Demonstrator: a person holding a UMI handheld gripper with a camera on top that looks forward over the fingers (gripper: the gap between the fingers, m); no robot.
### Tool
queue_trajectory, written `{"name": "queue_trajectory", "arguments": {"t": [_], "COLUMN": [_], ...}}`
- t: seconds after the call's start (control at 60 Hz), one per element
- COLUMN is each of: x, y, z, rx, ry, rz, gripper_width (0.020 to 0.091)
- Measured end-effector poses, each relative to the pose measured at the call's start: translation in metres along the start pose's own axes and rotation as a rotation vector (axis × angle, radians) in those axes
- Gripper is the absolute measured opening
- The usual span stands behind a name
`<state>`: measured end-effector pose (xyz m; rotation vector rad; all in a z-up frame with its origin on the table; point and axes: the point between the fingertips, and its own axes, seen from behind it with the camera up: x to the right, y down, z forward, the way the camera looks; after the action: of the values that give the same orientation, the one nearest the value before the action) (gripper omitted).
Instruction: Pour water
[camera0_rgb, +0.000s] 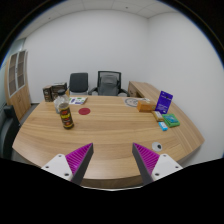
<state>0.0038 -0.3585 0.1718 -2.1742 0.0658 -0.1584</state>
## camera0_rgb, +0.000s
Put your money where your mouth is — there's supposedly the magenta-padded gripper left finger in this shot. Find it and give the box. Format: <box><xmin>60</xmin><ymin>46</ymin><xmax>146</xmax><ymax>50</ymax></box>
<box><xmin>41</xmin><ymin>142</ymin><xmax>95</xmax><ymax>186</ymax></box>

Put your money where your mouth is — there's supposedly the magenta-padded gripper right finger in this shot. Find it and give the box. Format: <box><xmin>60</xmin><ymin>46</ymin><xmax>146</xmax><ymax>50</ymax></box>
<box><xmin>131</xmin><ymin>142</ymin><xmax>184</xmax><ymax>186</ymax></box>

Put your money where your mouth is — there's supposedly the clear black-capped drink bottle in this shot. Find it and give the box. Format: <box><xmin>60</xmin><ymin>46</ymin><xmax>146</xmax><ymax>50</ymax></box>
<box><xmin>53</xmin><ymin>88</ymin><xmax>75</xmax><ymax>131</ymax></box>

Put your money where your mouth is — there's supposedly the small light blue box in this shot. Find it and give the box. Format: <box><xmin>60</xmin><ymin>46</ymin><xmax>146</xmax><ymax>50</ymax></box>
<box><xmin>158</xmin><ymin>121</ymin><xmax>169</xmax><ymax>132</ymax></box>

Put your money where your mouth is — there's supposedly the small yellow-brown packet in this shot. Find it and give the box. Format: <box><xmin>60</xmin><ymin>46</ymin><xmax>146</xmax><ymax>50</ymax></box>
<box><xmin>151</xmin><ymin>110</ymin><xmax>165</xmax><ymax>123</ymax></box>

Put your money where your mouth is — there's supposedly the green flat box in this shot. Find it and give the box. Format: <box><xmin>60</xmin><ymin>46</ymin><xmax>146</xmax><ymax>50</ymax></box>
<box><xmin>161</xmin><ymin>113</ymin><xmax>181</xmax><ymax>129</ymax></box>

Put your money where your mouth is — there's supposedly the flat round red coaster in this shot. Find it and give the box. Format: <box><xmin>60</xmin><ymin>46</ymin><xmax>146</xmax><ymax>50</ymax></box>
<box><xmin>78</xmin><ymin>107</ymin><xmax>92</xmax><ymax>116</ymax></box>

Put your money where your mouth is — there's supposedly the orange-brown small box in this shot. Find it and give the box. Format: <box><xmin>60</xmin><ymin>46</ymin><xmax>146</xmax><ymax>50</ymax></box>
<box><xmin>136</xmin><ymin>100</ymin><xmax>157</xmax><ymax>113</ymax></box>

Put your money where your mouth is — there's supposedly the white green purple leaflet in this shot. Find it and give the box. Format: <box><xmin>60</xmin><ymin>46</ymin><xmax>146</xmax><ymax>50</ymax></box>
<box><xmin>68</xmin><ymin>96</ymin><xmax>89</xmax><ymax>106</ymax></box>

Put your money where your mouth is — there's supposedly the round grey patterned disc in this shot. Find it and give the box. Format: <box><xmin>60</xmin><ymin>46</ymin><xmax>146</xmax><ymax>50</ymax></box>
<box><xmin>124</xmin><ymin>97</ymin><xmax>141</xmax><ymax>108</ymax></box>

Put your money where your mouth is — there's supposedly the purple upright card box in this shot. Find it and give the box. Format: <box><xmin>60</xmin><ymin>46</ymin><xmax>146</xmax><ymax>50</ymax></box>
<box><xmin>154</xmin><ymin>90</ymin><xmax>174</xmax><ymax>115</ymax></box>

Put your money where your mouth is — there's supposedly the dark brown labelled carton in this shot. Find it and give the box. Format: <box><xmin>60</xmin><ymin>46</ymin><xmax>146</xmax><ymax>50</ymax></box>
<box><xmin>52</xmin><ymin>89</ymin><xmax>71</xmax><ymax>101</ymax></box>

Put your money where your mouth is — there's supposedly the wooden side desk unit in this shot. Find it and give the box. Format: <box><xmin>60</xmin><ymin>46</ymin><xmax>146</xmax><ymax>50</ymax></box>
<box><xmin>127</xmin><ymin>80</ymin><xmax>164</xmax><ymax>103</ymax></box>

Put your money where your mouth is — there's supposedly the tall dark brown carton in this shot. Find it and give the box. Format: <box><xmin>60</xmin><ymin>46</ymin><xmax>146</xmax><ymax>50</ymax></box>
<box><xmin>42</xmin><ymin>85</ymin><xmax>54</xmax><ymax>103</ymax></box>

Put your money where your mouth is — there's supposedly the black leather armchair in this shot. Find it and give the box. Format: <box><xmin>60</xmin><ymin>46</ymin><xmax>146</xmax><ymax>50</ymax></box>
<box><xmin>0</xmin><ymin>104</ymin><xmax>21</xmax><ymax>160</ymax></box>

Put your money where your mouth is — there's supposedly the black office chair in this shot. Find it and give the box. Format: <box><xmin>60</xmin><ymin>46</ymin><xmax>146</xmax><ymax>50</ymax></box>
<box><xmin>68</xmin><ymin>72</ymin><xmax>90</xmax><ymax>96</ymax></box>

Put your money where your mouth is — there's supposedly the grey mesh office chair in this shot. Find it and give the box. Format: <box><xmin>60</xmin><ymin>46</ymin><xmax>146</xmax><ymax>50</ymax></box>
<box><xmin>88</xmin><ymin>70</ymin><xmax>130</xmax><ymax>98</ymax></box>

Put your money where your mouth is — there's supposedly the wooden glass-door cabinet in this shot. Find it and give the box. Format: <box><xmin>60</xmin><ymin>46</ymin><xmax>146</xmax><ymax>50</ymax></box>
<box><xmin>4</xmin><ymin>49</ymin><xmax>32</xmax><ymax>121</ymax></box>

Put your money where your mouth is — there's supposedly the round grey cable grommet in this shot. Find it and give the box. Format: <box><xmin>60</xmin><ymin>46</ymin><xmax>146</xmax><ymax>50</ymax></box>
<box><xmin>151</xmin><ymin>141</ymin><xmax>163</xmax><ymax>152</ymax></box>

